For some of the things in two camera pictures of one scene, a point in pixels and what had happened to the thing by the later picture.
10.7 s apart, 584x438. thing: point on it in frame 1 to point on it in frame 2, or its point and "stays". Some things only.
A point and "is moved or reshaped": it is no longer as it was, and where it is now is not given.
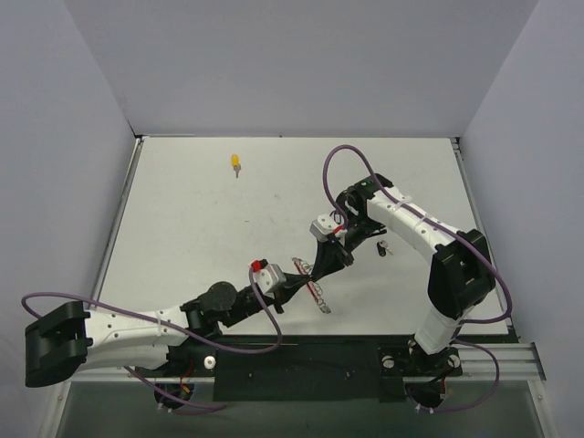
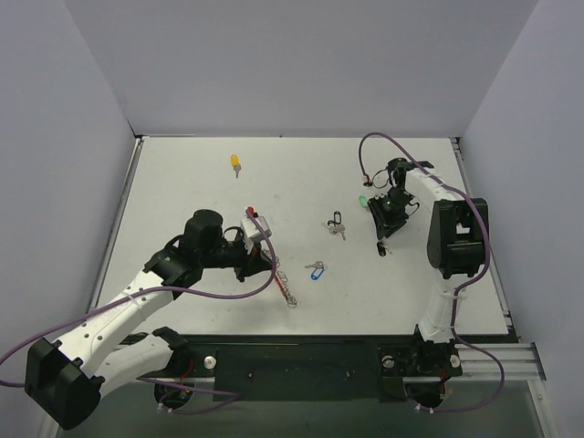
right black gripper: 339,249 to 384,219
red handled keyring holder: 314,287 is moved or reshaped
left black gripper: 277,297 to 249,263
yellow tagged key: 235,163 stays
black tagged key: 382,246 stays
